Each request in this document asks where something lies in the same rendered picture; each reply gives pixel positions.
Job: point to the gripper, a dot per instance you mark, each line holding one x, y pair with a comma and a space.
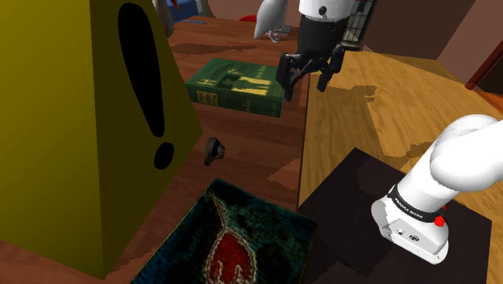
320, 37

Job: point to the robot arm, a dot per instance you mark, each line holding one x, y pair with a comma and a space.
420, 188

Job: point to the grey metal stand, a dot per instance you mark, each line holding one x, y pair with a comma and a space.
279, 33

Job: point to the white rounded figure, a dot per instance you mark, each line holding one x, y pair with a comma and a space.
269, 15

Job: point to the green book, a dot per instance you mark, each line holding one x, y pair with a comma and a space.
235, 84

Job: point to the red round thing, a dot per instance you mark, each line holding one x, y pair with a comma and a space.
248, 18

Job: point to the blue pen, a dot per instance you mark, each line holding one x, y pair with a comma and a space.
195, 22

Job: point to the small black knob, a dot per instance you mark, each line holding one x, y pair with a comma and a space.
214, 150

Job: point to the blue box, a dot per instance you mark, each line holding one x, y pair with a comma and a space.
181, 8

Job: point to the teal book with red ornament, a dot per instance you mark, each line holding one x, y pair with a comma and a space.
228, 240

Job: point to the yellow pyramid with exclamation mark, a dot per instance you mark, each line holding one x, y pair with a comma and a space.
59, 126

